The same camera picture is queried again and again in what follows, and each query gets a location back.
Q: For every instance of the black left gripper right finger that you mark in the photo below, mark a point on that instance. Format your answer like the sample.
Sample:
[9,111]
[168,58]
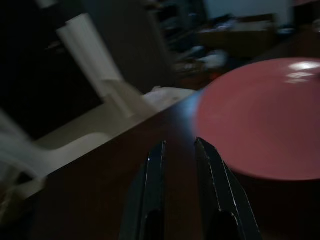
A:
[225,200]

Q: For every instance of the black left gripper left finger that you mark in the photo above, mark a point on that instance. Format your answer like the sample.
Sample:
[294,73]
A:
[147,200]

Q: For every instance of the pink round plate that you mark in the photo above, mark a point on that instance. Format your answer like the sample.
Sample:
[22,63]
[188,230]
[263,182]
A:
[262,112]

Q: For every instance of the white chair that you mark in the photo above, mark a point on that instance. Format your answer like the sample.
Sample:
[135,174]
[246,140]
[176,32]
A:
[87,65]

